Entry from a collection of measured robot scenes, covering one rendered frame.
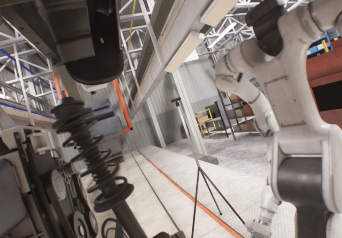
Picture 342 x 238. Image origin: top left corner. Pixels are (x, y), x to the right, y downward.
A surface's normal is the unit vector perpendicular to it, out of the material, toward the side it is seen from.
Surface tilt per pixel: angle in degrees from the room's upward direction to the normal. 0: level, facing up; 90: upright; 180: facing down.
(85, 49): 118
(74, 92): 127
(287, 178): 55
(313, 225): 70
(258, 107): 105
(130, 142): 90
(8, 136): 90
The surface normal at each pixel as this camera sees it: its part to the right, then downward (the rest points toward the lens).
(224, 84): -0.45, 0.77
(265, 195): -0.85, -0.42
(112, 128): 0.31, -0.14
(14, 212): 0.95, -0.33
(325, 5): -0.84, 0.14
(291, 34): -0.70, 0.42
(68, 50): 0.43, 0.36
